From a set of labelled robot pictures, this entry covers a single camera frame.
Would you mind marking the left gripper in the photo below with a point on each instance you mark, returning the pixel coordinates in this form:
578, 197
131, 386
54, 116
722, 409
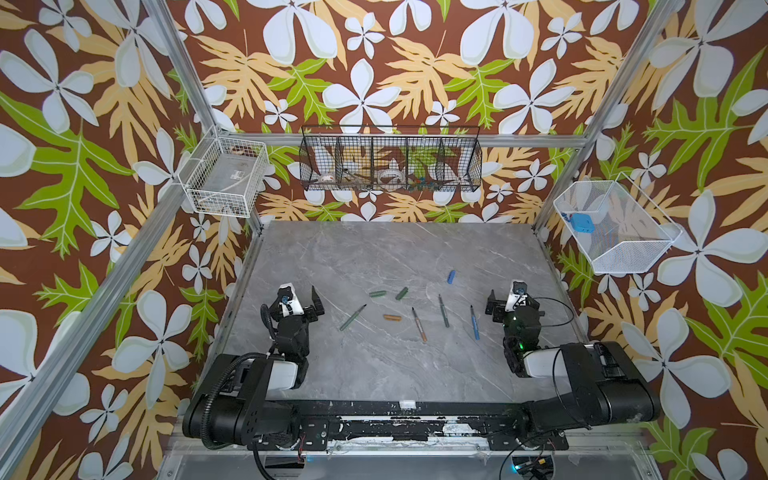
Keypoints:
297, 315

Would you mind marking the blue pen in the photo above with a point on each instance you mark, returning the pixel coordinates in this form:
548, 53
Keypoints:
474, 322

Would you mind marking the brown pen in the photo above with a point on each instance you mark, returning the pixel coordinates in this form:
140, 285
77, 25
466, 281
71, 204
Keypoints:
419, 326

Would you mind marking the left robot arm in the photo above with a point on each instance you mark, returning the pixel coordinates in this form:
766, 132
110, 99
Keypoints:
230, 406

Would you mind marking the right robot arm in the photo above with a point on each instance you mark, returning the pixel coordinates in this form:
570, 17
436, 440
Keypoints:
595, 384

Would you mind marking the green pen left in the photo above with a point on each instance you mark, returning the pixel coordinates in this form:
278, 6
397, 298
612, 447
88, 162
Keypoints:
353, 317

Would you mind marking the green pen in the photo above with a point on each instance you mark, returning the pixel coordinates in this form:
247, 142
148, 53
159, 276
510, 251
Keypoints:
443, 311
353, 317

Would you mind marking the green pen middle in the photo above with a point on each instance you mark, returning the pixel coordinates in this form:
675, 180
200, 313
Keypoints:
443, 311

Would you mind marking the green pen cap right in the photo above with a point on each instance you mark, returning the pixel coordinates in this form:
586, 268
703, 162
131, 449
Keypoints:
401, 293

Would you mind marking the blue object in basket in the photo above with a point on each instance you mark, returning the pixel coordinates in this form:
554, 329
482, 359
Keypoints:
582, 223

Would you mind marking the white mesh basket right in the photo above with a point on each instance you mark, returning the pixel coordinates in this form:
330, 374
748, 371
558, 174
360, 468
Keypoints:
632, 232

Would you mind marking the electronics board with led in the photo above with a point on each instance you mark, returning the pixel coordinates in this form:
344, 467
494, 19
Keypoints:
539, 468

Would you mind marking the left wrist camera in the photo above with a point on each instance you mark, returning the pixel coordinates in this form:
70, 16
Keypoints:
293, 306

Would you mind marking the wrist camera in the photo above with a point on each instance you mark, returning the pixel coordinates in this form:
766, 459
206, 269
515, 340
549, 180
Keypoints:
517, 296
293, 306

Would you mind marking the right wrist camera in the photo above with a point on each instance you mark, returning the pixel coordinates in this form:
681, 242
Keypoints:
517, 296

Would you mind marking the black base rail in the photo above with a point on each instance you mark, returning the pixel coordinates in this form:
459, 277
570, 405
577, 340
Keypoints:
317, 425

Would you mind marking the white wire basket left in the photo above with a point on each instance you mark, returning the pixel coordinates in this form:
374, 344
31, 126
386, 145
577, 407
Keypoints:
224, 174

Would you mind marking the black wire basket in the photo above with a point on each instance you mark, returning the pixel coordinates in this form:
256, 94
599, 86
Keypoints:
369, 157

